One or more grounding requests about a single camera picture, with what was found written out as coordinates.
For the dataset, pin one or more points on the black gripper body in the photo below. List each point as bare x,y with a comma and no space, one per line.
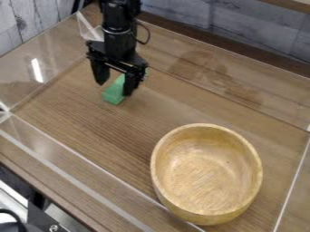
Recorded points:
118,51

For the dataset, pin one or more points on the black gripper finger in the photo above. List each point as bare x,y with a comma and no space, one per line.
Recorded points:
132,79
100,70

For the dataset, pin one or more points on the green rectangular block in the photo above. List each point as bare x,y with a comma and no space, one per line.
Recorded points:
112,94

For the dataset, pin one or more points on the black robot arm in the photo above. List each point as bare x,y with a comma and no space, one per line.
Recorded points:
119,17

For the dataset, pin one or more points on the wooden bowl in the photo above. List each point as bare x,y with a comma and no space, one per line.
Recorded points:
206,173

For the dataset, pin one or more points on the clear acrylic corner bracket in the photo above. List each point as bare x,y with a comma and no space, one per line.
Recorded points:
88,32

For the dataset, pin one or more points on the black metal table frame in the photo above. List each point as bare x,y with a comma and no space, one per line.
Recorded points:
23,206

